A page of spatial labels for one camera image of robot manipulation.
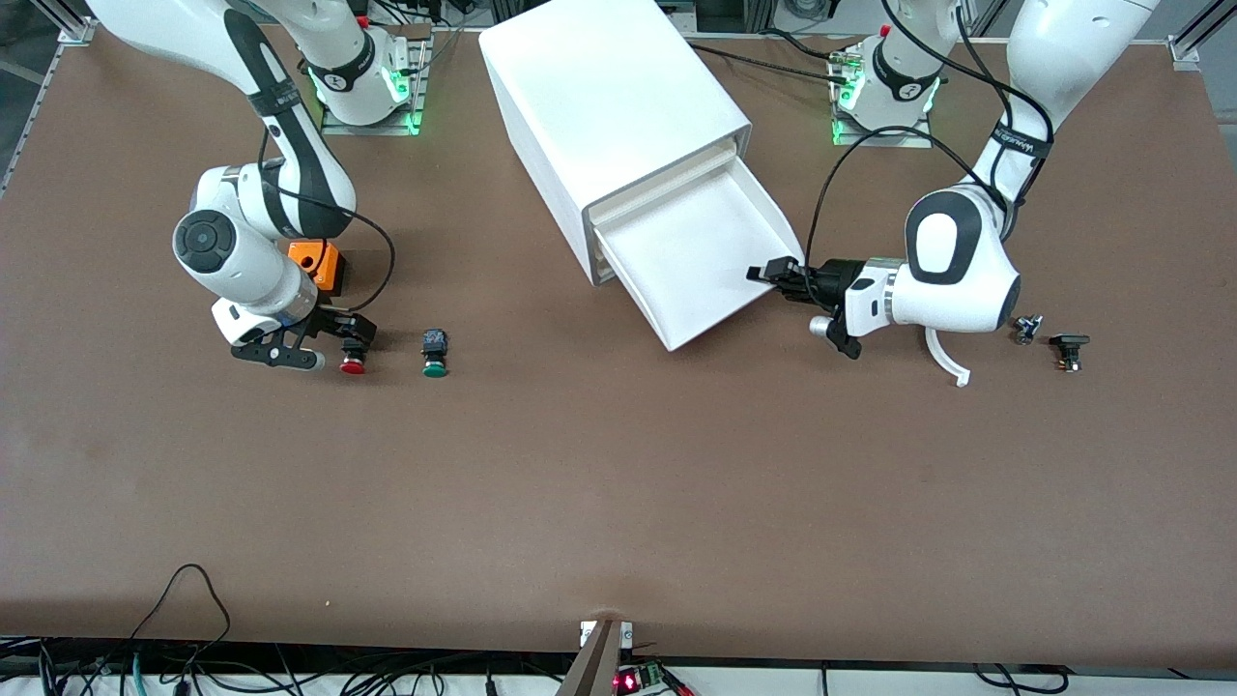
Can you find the white drawer cabinet housing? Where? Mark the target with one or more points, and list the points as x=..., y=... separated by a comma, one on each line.
x=599, y=87

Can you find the red push button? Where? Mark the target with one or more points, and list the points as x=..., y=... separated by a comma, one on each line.
x=354, y=365

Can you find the small metal fitting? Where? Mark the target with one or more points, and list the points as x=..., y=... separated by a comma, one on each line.
x=1024, y=331

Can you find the circuit board with red light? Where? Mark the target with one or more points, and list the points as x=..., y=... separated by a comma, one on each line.
x=643, y=675

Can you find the orange button enclosure box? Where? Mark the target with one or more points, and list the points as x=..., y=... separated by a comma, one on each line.
x=327, y=266

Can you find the black switch part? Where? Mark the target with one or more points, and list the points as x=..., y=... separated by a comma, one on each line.
x=1069, y=340

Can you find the white mount bracket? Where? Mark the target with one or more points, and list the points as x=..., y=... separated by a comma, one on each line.
x=628, y=633

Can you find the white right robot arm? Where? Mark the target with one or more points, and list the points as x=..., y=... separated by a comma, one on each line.
x=242, y=251

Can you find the grey metal mount bar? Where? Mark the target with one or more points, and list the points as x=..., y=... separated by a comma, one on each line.
x=591, y=667

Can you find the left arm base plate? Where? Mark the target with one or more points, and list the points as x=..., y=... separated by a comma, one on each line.
x=918, y=140

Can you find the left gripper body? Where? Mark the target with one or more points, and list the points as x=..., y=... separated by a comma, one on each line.
x=833, y=279

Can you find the white plastic drawer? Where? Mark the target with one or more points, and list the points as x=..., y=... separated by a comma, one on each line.
x=696, y=261
x=657, y=184

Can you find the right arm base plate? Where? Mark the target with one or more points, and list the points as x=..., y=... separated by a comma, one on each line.
x=333, y=124

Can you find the green push button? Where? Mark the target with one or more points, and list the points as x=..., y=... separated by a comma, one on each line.
x=435, y=367

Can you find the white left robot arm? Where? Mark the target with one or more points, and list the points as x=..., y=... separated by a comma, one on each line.
x=957, y=261

